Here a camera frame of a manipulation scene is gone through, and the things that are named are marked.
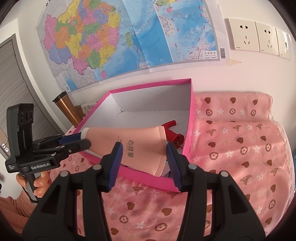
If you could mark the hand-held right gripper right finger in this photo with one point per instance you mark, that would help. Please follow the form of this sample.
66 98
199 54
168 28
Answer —
174 169

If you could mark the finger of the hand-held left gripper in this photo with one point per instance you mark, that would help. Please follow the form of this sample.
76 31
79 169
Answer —
69 138
76 146

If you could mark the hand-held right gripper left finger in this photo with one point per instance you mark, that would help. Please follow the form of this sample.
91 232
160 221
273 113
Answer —
114 166

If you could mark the pink cardboard box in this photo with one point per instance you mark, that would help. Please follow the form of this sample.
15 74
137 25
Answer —
148 182

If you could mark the peach cream tube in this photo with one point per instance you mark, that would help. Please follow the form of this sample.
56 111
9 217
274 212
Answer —
138 148

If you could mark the red spray trigger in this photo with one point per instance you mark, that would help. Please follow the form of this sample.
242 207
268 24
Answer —
171 134

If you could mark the person's left forearm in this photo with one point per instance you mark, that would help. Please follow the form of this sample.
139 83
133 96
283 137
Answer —
13 204

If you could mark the person's left hand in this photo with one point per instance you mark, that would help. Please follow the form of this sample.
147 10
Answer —
44 183

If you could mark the copper travel tumbler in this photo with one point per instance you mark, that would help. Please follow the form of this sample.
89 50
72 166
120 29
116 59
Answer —
69 109

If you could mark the cream star print cloth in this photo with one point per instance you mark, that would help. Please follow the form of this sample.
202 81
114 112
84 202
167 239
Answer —
89 107

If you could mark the pink printed blanket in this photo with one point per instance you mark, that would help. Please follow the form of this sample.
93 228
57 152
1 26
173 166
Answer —
231 162

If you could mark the grey door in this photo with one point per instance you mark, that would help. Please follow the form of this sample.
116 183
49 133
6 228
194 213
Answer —
13 69

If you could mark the beige tape strip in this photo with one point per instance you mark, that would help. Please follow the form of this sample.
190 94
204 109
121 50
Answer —
233 62

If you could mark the colourful wall map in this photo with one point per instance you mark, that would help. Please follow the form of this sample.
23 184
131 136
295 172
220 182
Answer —
104 34

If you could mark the white wall socket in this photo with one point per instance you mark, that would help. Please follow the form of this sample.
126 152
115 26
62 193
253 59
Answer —
267 38
244 34

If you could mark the white wall port plate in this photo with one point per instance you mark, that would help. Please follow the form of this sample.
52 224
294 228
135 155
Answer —
284 44

